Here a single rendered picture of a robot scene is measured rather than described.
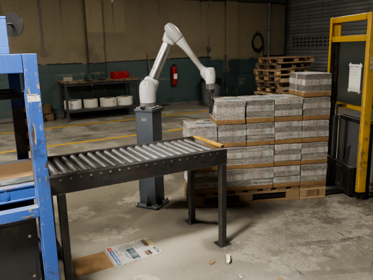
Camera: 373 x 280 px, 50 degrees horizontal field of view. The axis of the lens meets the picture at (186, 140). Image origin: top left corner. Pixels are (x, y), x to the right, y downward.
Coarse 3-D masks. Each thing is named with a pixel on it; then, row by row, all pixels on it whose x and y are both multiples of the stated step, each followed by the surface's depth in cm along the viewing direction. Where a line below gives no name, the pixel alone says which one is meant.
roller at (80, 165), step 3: (72, 156) 297; (75, 156) 297; (72, 159) 292; (75, 159) 287; (78, 159) 286; (75, 162) 284; (78, 162) 280; (81, 162) 279; (75, 165) 284; (78, 165) 277; (81, 165) 274; (84, 165) 272; (81, 168) 270; (84, 168) 266; (87, 168) 264
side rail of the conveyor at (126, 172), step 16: (144, 160) 281; (160, 160) 282; (176, 160) 288; (192, 160) 294; (208, 160) 301; (224, 160) 309; (64, 176) 250; (80, 176) 255; (96, 176) 261; (112, 176) 266; (128, 176) 272; (144, 176) 278; (64, 192) 252
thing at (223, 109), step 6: (216, 102) 381; (222, 102) 381; (228, 102) 382; (234, 102) 383; (240, 102) 383; (216, 108) 382; (222, 108) 383; (228, 108) 384; (234, 108) 384; (240, 108) 385; (216, 114) 384; (222, 114) 384; (228, 114) 385; (234, 114) 386; (240, 114) 387; (216, 120) 385
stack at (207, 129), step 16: (192, 128) 382; (208, 128) 385; (224, 128) 388; (240, 128) 391; (256, 128) 394; (272, 128) 397; (288, 128) 399; (272, 144) 402; (288, 144) 403; (240, 160) 398; (256, 160) 401; (272, 160) 403; (288, 160) 406; (208, 176) 397; (240, 176) 402; (256, 176) 404; (272, 176) 407; (288, 176) 410; (240, 192) 405; (256, 192) 408; (272, 192) 411; (288, 192) 414
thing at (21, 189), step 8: (16, 160) 291; (24, 160) 288; (32, 176) 250; (0, 184) 237; (8, 184) 237; (16, 184) 237; (24, 184) 237; (32, 184) 237; (0, 192) 230; (8, 192) 232; (16, 192) 234; (24, 192) 236; (32, 192) 238; (0, 200) 230; (8, 200) 233; (16, 200) 234; (24, 200) 236
